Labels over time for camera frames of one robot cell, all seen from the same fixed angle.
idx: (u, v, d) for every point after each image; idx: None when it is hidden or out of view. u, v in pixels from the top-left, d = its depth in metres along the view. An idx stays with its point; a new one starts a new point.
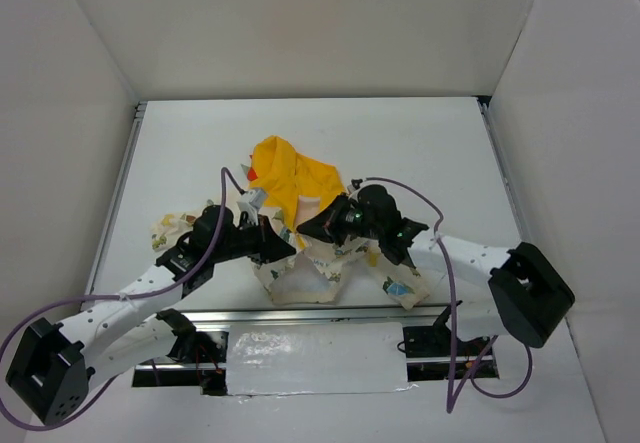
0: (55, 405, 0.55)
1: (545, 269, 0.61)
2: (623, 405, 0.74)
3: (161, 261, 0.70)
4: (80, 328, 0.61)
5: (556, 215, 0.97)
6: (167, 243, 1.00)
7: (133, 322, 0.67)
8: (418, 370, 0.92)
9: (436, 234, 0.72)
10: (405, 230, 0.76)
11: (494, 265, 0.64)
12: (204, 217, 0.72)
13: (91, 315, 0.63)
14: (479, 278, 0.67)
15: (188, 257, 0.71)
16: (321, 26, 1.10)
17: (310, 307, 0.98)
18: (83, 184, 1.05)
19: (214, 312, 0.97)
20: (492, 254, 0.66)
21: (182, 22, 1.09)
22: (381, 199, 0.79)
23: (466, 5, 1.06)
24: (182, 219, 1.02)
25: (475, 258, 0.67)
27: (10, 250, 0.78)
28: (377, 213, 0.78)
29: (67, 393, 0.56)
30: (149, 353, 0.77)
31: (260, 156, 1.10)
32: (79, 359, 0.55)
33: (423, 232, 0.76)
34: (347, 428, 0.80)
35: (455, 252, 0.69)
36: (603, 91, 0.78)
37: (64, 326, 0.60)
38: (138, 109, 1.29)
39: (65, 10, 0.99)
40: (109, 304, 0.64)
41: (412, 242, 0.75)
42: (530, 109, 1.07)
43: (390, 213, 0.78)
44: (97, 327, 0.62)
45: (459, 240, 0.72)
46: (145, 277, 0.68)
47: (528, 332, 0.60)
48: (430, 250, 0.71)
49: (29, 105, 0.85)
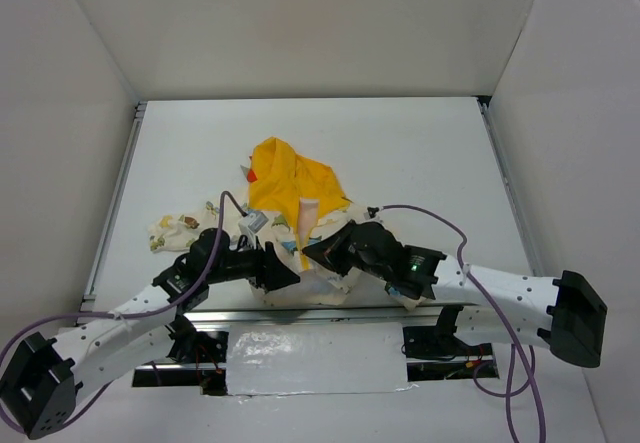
0: (39, 421, 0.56)
1: (589, 293, 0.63)
2: (623, 405, 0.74)
3: (158, 282, 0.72)
4: (72, 344, 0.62)
5: (556, 214, 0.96)
6: (166, 244, 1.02)
7: (126, 340, 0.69)
8: (418, 370, 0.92)
9: (464, 266, 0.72)
10: (417, 261, 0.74)
11: (548, 303, 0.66)
12: (201, 241, 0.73)
13: (84, 332, 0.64)
14: (527, 314, 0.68)
15: (185, 278, 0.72)
16: (321, 25, 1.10)
17: (310, 308, 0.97)
18: (83, 185, 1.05)
19: (214, 312, 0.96)
20: (537, 289, 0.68)
21: (181, 21, 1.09)
22: (378, 237, 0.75)
23: (467, 5, 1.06)
24: (181, 221, 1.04)
25: (523, 295, 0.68)
27: (10, 251, 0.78)
28: (380, 251, 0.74)
29: (54, 408, 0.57)
30: (146, 356, 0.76)
31: (261, 158, 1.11)
32: (68, 376, 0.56)
33: (441, 263, 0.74)
34: (347, 429, 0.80)
35: (494, 287, 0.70)
36: (604, 91, 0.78)
37: (57, 341, 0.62)
38: (139, 109, 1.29)
39: (64, 10, 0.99)
40: (103, 322, 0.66)
41: (435, 279, 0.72)
42: (530, 108, 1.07)
43: (393, 250, 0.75)
44: (89, 345, 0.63)
45: (489, 272, 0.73)
46: (140, 297, 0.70)
47: (581, 354, 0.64)
48: (463, 287, 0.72)
49: (28, 105, 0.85)
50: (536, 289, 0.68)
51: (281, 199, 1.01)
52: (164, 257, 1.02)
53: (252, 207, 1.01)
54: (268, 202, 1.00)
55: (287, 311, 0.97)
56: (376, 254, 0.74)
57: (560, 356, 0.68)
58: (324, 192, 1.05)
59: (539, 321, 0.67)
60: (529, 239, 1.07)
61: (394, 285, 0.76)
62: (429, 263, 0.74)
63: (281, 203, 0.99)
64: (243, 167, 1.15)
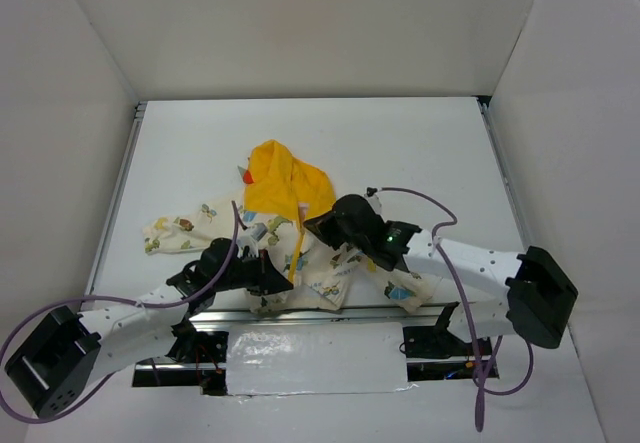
0: (53, 396, 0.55)
1: (552, 269, 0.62)
2: (622, 406, 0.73)
3: (172, 281, 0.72)
4: (97, 322, 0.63)
5: (557, 213, 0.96)
6: (161, 246, 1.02)
7: (140, 332, 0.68)
8: (418, 370, 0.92)
9: (434, 238, 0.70)
10: (394, 233, 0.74)
11: (508, 274, 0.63)
12: (212, 248, 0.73)
13: (108, 313, 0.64)
14: (491, 287, 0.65)
15: (195, 284, 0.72)
16: (321, 26, 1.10)
17: (309, 309, 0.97)
18: (83, 184, 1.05)
19: (208, 312, 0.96)
20: (501, 262, 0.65)
21: (182, 22, 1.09)
22: (355, 204, 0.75)
23: (466, 5, 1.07)
24: (176, 223, 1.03)
25: (485, 266, 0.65)
27: (11, 251, 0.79)
28: (356, 220, 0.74)
29: (69, 384, 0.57)
30: (148, 352, 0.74)
31: (257, 160, 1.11)
32: (94, 348, 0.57)
33: (416, 235, 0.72)
34: (347, 429, 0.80)
35: (459, 258, 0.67)
36: (603, 91, 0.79)
37: (84, 317, 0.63)
38: (139, 109, 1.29)
39: (65, 10, 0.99)
40: (125, 307, 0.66)
41: (407, 249, 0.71)
42: (530, 108, 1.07)
43: (373, 221, 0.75)
44: (112, 325, 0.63)
45: (459, 244, 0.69)
46: (156, 292, 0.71)
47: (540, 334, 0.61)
48: (432, 257, 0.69)
49: (29, 105, 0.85)
50: (500, 260, 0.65)
51: (278, 203, 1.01)
52: (160, 258, 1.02)
53: (248, 209, 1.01)
54: (266, 206, 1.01)
55: (284, 311, 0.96)
56: (353, 221, 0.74)
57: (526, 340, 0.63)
58: (319, 198, 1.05)
59: (501, 295, 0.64)
60: (529, 238, 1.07)
61: (371, 254, 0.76)
62: (406, 236, 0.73)
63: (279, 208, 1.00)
64: (239, 166, 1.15)
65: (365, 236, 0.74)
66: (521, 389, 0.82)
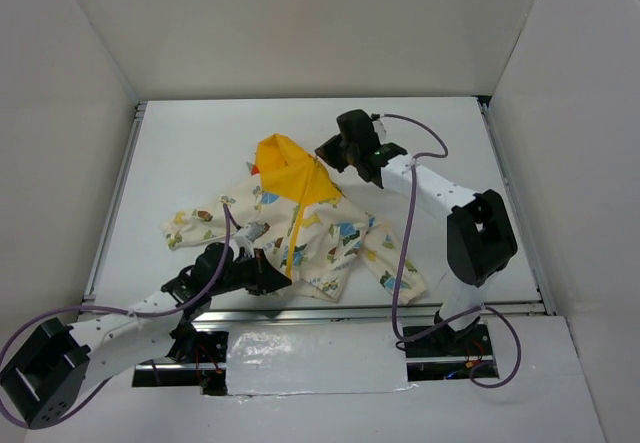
0: (43, 408, 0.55)
1: (501, 218, 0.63)
2: (623, 407, 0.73)
3: (166, 289, 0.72)
4: (88, 334, 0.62)
5: (557, 213, 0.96)
6: (185, 241, 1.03)
7: (134, 338, 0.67)
8: (418, 370, 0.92)
9: (411, 161, 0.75)
10: (382, 150, 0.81)
11: (456, 203, 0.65)
12: (207, 253, 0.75)
13: (99, 324, 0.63)
14: (441, 213, 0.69)
15: (191, 290, 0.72)
16: (321, 26, 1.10)
17: (310, 308, 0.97)
18: (83, 184, 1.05)
19: (212, 312, 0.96)
20: (457, 193, 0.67)
21: (182, 22, 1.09)
22: (354, 114, 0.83)
23: (466, 5, 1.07)
24: (195, 215, 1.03)
25: (441, 192, 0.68)
27: (11, 252, 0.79)
28: (352, 128, 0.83)
29: (60, 395, 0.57)
30: (147, 353, 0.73)
31: (264, 154, 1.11)
32: (83, 361, 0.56)
33: (399, 156, 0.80)
34: (347, 429, 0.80)
35: (425, 181, 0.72)
36: (603, 91, 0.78)
37: (75, 328, 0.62)
38: (139, 109, 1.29)
39: (65, 11, 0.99)
40: (117, 317, 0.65)
41: (386, 164, 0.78)
42: (531, 107, 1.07)
43: (367, 135, 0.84)
44: (103, 336, 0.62)
45: (433, 174, 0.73)
46: (151, 299, 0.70)
47: (465, 265, 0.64)
48: (402, 176, 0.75)
49: (29, 106, 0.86)
50: (457, 190, 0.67)
51: (297, 185, 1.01)
52: (160, 258, 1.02)
53: (266, 190, 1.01)
54: (285, 189, 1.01)
55: (284, 311, 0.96)
56: (348, 129, 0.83)
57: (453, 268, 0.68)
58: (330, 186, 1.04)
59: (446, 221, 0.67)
60: (529, 238, 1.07)
61: (358, 163, 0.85)
62: (391, 154, 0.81)
63: (299, 192, 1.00)
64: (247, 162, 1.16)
65: (356, 145, 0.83)
66: (511, 376, 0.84)
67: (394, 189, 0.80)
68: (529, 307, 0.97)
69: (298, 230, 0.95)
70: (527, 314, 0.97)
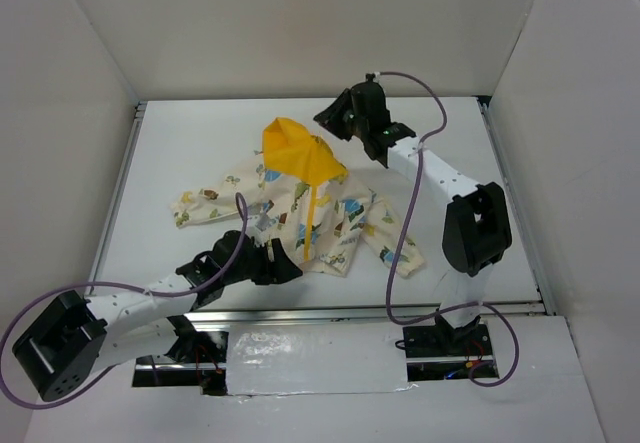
0: (58, 378, 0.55)
1: (500, 211, 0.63)
2: (623, 406, 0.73)
3: (180, 271, 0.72)
4: (104, 309, 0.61)
5: (556, 213, 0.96)
6: (191, 219, 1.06)
7: (147, 319, 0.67)
8: (418, 370, 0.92)
9: (418, 145, 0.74)
10: (392, 129, 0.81)
11: (458, 192, 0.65)
12: (225, 239, 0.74)
13: (116, 300, 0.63)
14: (443, 200, 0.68)
15: (204, 273, 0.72)
16: (320, 26, 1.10)
17: (309, 307, 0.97)
18: (83, 183, 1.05)
19: (212, 312, 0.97)
20: (461, 182, 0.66)
21: (181, 22, 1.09)
22: (370, 88, 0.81)
23: (466, 5, 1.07)
24: (201, 195, 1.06)
25: (445, 180, 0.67)
27: (12, 252, 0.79)
28: (366, 104, 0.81)
29: (74, 368, 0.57)
30: (151, 348, 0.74)
31: (267, 136, 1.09)
32: (100, 334, 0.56)
33: (408, 139, 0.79)
34: (346, 429, 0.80)
35: (432, 167, 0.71)
36: (603, 91, 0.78)
37: (91, 303, 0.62)
38: (139, 109, 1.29)
39: (64, 10, 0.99)
40: (133, 295, 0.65)
41: (395, 145, 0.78)
42: (531, 107, 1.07)
43: (379, 111, 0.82)
44: (119, 312, 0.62)
45: (439, 160, 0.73)
46: (166, 280, 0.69)
47: (458, 254, 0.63)
48: (408, 160, 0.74)
49: (29, 107, 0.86)
50: (461, 179, 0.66)
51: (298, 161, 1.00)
52: (160, 258, 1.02)
53: (268, 168, 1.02)
54: (286, 165, 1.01)
55: (284, 310, 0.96)
56: (361, 103, 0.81)
57: (446, 256, 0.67)
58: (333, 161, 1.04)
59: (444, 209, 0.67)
60: (529, 238, 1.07)
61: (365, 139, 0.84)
62: (400, 136, 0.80)
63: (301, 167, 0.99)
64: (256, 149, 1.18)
65: (366, 120, 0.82)
66: (507, 377, 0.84)
67: (397, 171, 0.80)
68: (529, 307, 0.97)
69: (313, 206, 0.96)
70: (527, 314, 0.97)
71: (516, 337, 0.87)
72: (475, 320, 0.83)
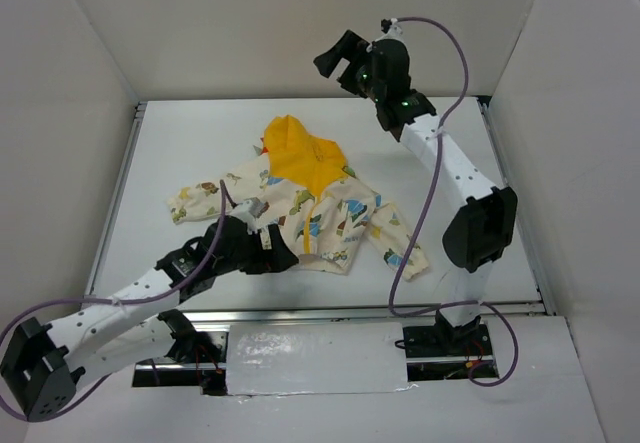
0: (38, 404, 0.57)
1: (508, 213, 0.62)
2: (623, 406, 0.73)
3: (161, 265, 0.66)
4: (68, 332, 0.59)
5: (557, 213, 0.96)
6: (187, 215, 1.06)
7: (124, 328, 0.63)
8: (418, 370, 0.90)
9: (439, 129, 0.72)
10: (409, 100, 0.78)
11: (472, 192, 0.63)
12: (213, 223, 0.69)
13: (81, 319, 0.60)
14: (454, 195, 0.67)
15: (189, 262, 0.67)
16: (320, 26, 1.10)
17: (310, 308, 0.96)
18: (83, 183, 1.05)
19: (213, 312, 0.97)
20: (477, 181, 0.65)
21: (181, 21, 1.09)
22: (395, 53, 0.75)
23: (466, 5, 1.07)
24: (199, 190, 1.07)
25: (461, 176, 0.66)
27: (11, 252, 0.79)
28: (387, 69, 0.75)
29: (51, 394, 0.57)
30: (146, 352, 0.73)
31: (272, 137, 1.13)
32: (61, 366, 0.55)
33: (428, 115, 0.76)
34: (346, 429, 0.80)
35: (451, 158, 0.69)
36: (603, 91, 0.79)
37: (54, 327, 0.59)
38: (138, 109, 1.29)
39: (64, 10, 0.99)
40: (100, 309, 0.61)
41: (414, 120, 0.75)
42: (531, 107, 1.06)
43: (400, 76, 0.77)
44: (84, 333, 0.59)
45: (457, 149, 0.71)
46: (142, 281, 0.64)
47: (458, 250, 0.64)
48: (426, 143, 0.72)
49: (29, 107, 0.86)
50: (478, 178, 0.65)
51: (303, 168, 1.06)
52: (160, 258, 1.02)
53: (273, 174, 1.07)
54: (291, 171, 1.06)
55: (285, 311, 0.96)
56: (382, 66, 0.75)
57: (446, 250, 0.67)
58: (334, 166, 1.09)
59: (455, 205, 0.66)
60: (529, 238, 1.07)
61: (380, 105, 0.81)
62: (419, 109, 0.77)
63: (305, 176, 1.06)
64: (256, 148, 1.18)
65: (385, 85, 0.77)
66: (507, 377, 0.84)
67: (412, 149, 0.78)
68: (529, 307, 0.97)
69: (317, 203, 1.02)
70: (527, 314, 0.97)
71: (516, 337, 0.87)
72: (475, 321, 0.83)
